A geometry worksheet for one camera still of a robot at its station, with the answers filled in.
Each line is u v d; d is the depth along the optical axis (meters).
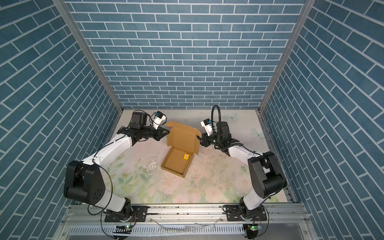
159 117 0.76
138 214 0.74
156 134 0.75
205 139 0.77
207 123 0.79
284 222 0.74
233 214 0.73
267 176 0.46
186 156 0.92
